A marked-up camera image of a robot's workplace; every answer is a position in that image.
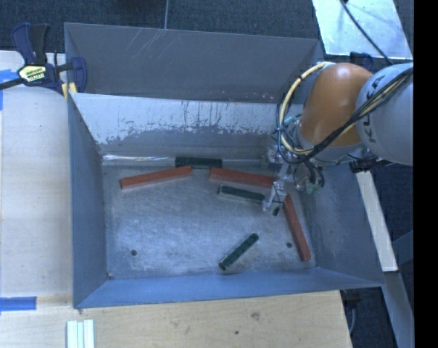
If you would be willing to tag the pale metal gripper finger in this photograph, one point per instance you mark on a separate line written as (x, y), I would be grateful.
(281, 202)
(272, 198)

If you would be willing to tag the red-brown flat block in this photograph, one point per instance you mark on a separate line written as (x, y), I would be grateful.
(155, 178)
(297, 228)
(240, 177)

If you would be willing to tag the dark green flat block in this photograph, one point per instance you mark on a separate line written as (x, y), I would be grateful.
(239, 251)
(240, 193)
(199, 162)

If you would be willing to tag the grey metal bin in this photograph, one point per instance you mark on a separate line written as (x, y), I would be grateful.
(190, 230)

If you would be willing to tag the pale wood flat board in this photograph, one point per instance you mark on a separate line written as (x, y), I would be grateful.
(37, 194)

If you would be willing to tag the black cylinder on white bracket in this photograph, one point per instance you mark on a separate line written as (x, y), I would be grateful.
(364, 165)

